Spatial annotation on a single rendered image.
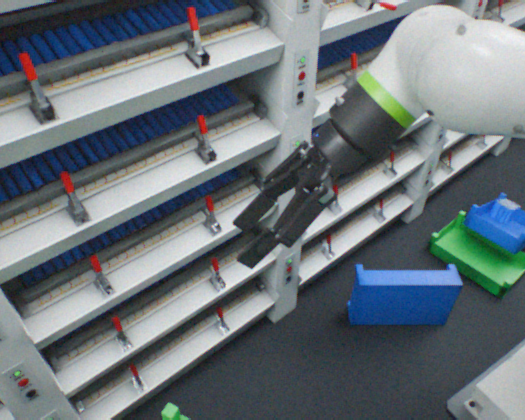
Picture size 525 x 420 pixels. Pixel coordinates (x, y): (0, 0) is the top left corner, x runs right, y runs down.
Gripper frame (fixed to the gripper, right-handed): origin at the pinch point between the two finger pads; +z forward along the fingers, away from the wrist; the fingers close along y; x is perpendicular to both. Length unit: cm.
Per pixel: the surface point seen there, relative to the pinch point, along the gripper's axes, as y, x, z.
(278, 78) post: 34.9, 0.5, -14.2
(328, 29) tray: 39.6, -2.3, -27.2
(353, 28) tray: 45, -9, -31
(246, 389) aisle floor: 22, -48, 56
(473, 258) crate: 61, -109, -5
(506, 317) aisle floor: 36, -111, -2
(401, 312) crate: 37, -79, 17
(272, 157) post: 38.1, -12.0, 1.0
